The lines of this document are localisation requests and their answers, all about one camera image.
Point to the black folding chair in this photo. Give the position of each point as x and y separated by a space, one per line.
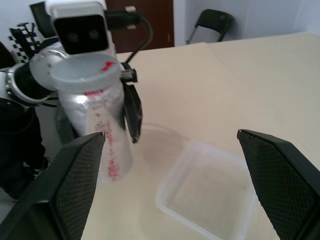
212 22

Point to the clear plastic box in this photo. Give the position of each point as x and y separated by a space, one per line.
207 190

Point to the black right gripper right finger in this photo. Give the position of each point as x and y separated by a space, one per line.
282 180

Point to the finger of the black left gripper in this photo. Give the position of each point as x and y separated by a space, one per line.
63 127

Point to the brown wooden door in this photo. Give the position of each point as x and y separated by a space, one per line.
160 25

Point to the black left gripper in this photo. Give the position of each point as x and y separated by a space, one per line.
130 74

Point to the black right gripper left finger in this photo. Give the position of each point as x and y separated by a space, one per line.
67 185

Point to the black and white checkerboard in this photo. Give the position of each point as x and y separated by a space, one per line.
21 47

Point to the black office chair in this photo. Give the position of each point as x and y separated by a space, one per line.
41 17

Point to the grey round jar lid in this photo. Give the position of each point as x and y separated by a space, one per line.
83 72

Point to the black robot body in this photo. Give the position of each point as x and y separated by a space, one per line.
17 145

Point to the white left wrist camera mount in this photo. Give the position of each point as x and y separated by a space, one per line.
80 27

